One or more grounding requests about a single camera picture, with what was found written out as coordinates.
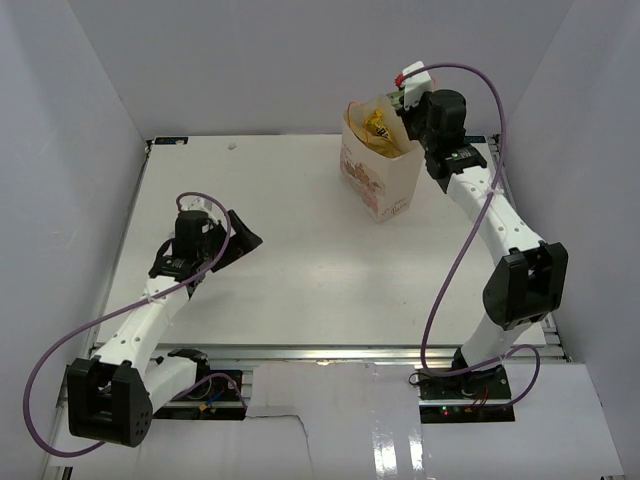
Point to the aluminium front rail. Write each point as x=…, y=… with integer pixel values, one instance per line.
x=411, y=354

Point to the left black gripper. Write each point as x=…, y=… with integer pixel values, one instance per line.
x=240, y=244

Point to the white foam board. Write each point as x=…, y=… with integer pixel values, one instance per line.
x=356, y=421

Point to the green snack packet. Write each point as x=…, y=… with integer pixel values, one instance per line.
x=396, y=100

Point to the yellow candy packet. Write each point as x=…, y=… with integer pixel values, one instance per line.
x=376, y=126

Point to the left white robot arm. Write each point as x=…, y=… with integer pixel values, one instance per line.
x=113, y=395

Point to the large brown snack bag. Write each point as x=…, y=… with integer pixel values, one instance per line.
x=380, y=145

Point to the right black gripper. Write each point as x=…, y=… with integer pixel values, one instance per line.
x=408, y=113

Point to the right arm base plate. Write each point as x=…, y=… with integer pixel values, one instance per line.
x=476, y=398

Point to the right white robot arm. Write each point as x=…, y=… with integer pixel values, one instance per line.
x=529, y=273

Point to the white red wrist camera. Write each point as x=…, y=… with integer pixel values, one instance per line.
x=413, y=82

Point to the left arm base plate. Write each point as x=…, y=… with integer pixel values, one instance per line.
x=215, y=400

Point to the cream paper bag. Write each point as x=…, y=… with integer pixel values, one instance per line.
x=386, y=186

